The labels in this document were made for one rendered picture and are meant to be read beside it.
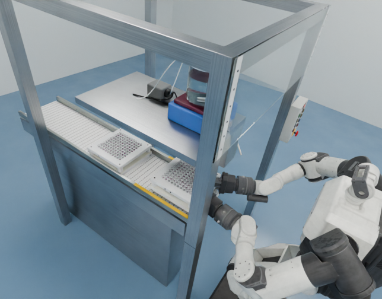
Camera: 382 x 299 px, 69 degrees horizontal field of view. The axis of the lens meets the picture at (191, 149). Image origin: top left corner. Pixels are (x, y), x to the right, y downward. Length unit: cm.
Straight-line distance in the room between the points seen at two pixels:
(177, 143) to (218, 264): 135
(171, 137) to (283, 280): 58
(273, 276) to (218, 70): 61
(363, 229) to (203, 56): 67
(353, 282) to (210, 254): 145
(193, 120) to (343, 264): 64
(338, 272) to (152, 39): 81
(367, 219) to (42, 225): 213
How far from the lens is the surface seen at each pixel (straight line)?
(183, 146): 99
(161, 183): 130
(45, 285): 220
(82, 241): 230
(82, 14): 107
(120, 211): 179
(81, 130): 186
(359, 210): 103
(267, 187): 135
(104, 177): 159
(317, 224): 100
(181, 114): 107
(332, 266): 88
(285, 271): 92
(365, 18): 425
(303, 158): 141
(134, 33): 91
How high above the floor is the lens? 189
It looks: 39 degrees down
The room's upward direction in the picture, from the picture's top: 7 degrees clockwise
